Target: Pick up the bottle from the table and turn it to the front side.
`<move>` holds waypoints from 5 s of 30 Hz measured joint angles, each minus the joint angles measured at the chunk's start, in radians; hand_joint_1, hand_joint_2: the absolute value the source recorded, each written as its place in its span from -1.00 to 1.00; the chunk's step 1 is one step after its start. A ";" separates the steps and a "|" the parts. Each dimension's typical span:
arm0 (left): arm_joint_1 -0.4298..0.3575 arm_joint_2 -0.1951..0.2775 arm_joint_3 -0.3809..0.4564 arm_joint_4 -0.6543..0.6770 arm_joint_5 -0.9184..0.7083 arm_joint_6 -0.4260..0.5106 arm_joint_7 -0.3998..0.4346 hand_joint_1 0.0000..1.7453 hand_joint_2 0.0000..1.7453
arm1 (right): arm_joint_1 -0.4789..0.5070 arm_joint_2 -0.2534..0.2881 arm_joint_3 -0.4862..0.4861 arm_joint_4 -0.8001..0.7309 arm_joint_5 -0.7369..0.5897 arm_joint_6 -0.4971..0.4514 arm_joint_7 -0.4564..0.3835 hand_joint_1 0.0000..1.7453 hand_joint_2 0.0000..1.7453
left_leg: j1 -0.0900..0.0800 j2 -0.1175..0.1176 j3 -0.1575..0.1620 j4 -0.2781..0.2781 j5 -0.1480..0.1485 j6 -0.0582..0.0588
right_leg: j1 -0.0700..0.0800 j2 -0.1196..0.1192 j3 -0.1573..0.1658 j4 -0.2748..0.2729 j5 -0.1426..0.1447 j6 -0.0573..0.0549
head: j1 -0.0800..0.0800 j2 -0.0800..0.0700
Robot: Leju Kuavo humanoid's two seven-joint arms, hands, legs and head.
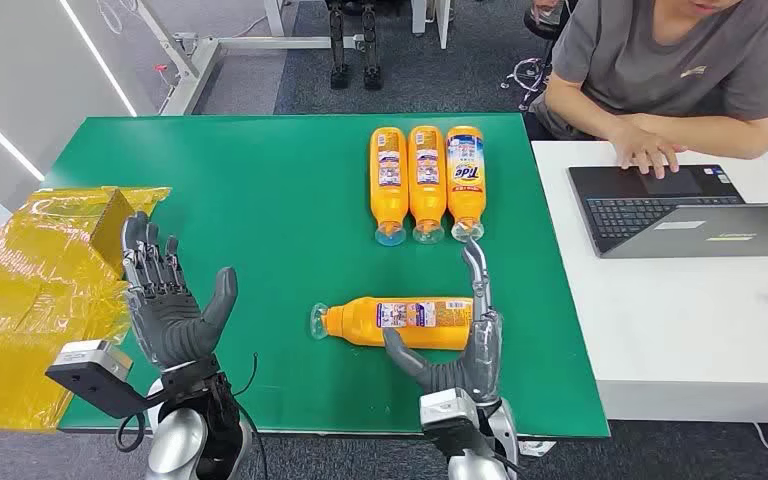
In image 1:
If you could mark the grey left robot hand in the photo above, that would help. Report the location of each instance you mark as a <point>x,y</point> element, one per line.
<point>168,318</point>

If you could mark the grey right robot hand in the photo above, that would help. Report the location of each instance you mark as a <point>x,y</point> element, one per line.
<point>483,358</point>

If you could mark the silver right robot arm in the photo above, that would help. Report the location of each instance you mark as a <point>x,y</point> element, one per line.
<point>473,467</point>

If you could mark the orange Tide detergent bottle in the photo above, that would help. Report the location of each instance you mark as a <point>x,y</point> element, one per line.
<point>465,179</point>

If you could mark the yellow film wrapped cardboard box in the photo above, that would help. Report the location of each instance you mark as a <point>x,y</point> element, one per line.
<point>33,285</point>

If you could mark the white desk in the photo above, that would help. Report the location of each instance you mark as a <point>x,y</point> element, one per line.
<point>675,331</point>

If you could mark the dark grey laptop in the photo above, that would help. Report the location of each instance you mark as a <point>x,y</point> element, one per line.
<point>662,212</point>

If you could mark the small red tag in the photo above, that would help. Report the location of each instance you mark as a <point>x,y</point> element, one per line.
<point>161,68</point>

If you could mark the person's right hand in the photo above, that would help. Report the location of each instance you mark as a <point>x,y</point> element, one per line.
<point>642,149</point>

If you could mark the black stool with chrome base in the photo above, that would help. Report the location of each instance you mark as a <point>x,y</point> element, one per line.
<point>530,76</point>

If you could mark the black robot leg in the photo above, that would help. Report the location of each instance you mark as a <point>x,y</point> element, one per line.
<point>339,46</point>
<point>371,46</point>

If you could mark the white furniture leg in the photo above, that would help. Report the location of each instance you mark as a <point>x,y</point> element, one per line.
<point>432,20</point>

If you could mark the person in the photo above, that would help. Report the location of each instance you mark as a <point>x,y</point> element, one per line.
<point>662,60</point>

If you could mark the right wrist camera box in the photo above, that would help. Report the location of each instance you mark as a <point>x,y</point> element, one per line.
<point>444,411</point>

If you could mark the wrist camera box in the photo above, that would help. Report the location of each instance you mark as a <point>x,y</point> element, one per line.
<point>92,371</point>
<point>444,411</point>

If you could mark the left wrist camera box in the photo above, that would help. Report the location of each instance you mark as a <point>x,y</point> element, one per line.
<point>92,371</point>

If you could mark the white metal stand frame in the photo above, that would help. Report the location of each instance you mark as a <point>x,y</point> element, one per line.
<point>202,56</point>

